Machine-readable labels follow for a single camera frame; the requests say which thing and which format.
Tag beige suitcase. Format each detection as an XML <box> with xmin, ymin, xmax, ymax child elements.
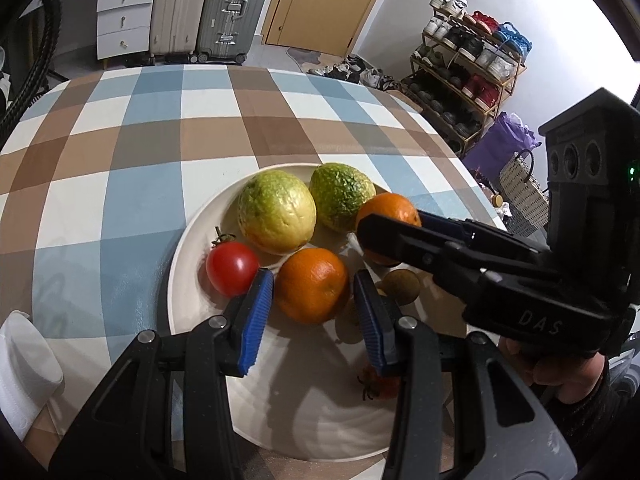
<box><xmin>149</xmin><ymin>0</ymin><xmax>216</xmax><ymax>58</ymax></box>

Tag small round red tomato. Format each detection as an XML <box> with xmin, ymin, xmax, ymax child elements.
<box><xmin>205</xmin><ymin>226</ymin><xmax>261</xmax><ymax>297</ymax></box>

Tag cream round plate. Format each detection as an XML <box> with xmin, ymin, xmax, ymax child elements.
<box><xmin>166</xmin><ymin>162</ymin><xmax>473</xmax><ymax>462</ymax></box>

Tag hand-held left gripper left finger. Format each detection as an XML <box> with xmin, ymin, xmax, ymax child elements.
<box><xmin>47</xmin><ymin>268</ymin><xmax>275</xmax><ymax>480</ymax></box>

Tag white paper towel roll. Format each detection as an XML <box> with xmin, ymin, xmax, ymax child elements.
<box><xmin>0</xmin><ymin>311</ymin><xmax>65</xmax><ymax>441</ymax></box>

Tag woven basket bag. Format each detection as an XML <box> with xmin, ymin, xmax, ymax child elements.
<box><xmin>499</xmin><ymin>149</ymin><xmax>551</xmax><ymax>238</ymax></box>

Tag scattered slippers and sneakers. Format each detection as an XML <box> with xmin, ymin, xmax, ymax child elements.
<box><xmin>307</xmin><ymin>54</ymin><xmax>401</xmax><ymax>93</ymax></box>

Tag oval red tomato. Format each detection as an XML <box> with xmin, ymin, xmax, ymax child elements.
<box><xmin>356</xmin><ymin>362</ymin><xmax>403</xmax><ymax>402</ymax></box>

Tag small brown round fruit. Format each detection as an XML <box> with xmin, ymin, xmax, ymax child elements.
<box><xmin>334</xmin><ymin>299</ymin><xmax>370</xmax><ymax>345</ymax></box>
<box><xmin>376</xmin><ymin>268</ymin><xmax>422</xmax><ymax>306</ymax></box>

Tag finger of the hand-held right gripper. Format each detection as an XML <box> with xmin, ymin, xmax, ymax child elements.
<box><xmin>420</xmin><ymin>212</ymin><xmax>557</xmax><ymax>274</ymax></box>
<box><xmin>356</xmin><ymin>213</ymin><xmax>494</xmax><ymax>302</ymax></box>

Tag checkered tablecloth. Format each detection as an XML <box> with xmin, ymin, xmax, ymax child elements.
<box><xmin>0</xmin><ymin>62</ymin><xmax>506</xmax><ymax>480</ymax></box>

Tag door mat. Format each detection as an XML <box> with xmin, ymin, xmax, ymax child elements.
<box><xmin>286</xmin><ymin>46</ymin><xmax>351</xmax><ymax>73</ymax></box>

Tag wooden shoe rack with shoes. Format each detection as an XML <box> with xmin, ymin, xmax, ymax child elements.
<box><xmin>400</xmin><ymin>0</ymin><xmax>533</xmax><ymax>153</ymax></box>

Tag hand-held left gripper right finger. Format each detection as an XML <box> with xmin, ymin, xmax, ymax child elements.
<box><xmin>352</xmin><ymin>269</ymin><xmax>581</xmax><ymax>480</ymax></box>

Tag green passion fruit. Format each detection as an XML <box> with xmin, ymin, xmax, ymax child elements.
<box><xmin>308</xmin><ymin>162</ymin><xmax>377</xmax><ymax>232</ymax></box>

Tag white drawer cabinet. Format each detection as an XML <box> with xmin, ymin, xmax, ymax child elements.
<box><xmin>55</xmin><ymin>0</ymin><xmax>158</xmax><ymax>67</ymax></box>

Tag yellow passion fruit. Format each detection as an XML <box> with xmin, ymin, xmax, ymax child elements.
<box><xmin>236</xmin><ymin>170</ymin><xmax>318</xmax><ymax>255</ymax></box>

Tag wooden door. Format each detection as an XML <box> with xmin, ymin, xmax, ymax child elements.
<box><xmin>264</xmin><ymin>0</ymin><xmax>398</xmax><ymax>56</ymax></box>

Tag purple bag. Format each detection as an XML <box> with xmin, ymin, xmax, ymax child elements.
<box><xmin>462</xmin><ymin>111</ymin><xmax>543</xmax><ymax>196</ymax></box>

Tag silver suitcase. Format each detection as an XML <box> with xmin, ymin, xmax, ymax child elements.
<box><xmin>195</xmin><ymin>0</ymin><xmax>277</xmax><ymax>66</ymax></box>

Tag black braided hose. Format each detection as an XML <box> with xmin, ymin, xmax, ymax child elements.
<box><xmin>0</xmin><ymin>0</ymin><xmax>63</xmax><ymax>143</ymax></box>

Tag orange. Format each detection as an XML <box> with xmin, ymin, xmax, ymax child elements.
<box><xmin>355</xmin><ymin>192</ymin><xmax>422</xmax><ymax>267</ymax></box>
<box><xmin>273</xmin><ymin>248</ymin><xmax>349</xmax><ymax>324</ymax></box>

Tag person's right hand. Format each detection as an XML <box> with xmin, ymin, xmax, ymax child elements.
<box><xmin>500</xmin><ymin>338</ymin><xmax>607</xmax><ymax>404</ymax></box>

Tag person's right forearm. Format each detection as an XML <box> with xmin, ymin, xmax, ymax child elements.
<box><xmin>537</xmin><ymin>357</ymin><xmax>623</xmax><ymax>466</ymax></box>

